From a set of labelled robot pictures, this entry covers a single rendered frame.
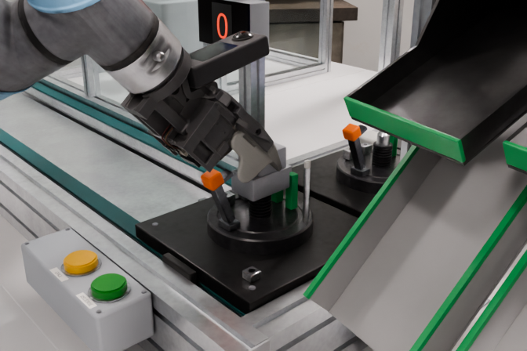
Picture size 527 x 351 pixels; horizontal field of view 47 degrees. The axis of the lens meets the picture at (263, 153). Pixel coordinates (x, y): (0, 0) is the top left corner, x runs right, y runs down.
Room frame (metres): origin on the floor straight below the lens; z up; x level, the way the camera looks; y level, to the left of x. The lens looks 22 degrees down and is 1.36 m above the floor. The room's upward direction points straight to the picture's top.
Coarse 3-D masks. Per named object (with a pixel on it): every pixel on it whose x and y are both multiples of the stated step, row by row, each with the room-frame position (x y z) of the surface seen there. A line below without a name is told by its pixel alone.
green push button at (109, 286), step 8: (96, 280) 0.59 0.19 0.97; (104, 280) 0.59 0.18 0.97; (112, 280) 0.59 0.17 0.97; (120, 280) 0.59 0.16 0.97; (96, 288) 0.57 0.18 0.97; (104, 288) 0.57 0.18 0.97; (112, 288) 0.57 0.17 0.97; (120, 288) 0.58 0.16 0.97; (96, 296) 0.57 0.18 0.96; (104, 296) 0.57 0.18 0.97; (112, 296) 0.57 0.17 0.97
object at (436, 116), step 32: (448, 0) 0.58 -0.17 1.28; (480, 0) 0.60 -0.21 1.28; (512, 0) 0.62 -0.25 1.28; (448, 32) 0.58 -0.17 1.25; (480, 32) 0.58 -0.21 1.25; (512, 32) 0.56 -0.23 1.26; (416, 64) 0.56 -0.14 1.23; (448, 64) 0.55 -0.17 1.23; (480, 64) 0.53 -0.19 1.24; (512, 64) 0.51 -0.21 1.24; (352, 96) 0.52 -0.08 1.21; (384, 96) 0.53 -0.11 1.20; (416, 96) 0.52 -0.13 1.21; (448, 96) 0.50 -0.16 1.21; (480, 96) 0.48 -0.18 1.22; (512, 96) 0.44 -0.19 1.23; (384, 128) 0.48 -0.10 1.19; (416, 128) 0.44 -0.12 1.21; (448, 128) 0.46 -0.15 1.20; (480, 128) 0.42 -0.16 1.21
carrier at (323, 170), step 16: (368, 144) 0.94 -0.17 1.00; (384, 144) 0.88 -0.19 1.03; (320, 160) 0.96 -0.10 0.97; (336, 160) 0.96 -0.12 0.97; (352, 160) 0.91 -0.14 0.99; (368, 160) 0.91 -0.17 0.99; (384, 160) 0.87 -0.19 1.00; (320, 176) 0.89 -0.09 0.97; (336, 176) 0.89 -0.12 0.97; (352, 176) 0.84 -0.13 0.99; (368, 176) 0.85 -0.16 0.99; (384, 176) 0.84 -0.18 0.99; (320, 192) 0.83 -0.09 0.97; (336, 192) 0.83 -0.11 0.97; (352, 192) 0.83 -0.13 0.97; (368, 192) 0.83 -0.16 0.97; (352, 208) 0.78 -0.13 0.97
